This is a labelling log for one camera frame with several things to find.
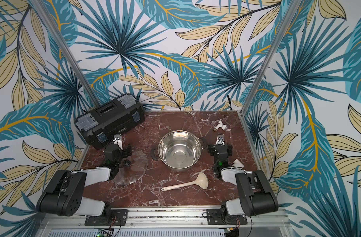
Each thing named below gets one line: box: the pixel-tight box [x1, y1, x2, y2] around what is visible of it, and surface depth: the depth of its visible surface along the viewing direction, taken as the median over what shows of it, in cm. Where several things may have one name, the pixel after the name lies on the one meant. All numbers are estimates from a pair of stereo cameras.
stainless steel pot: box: [150, 130, 208, 172], surface depth 94 cm
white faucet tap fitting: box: [213, 120, 228, 132], surface depth 112 cm
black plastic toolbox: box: [74, 93, 145, 150], surface depth 95 cm
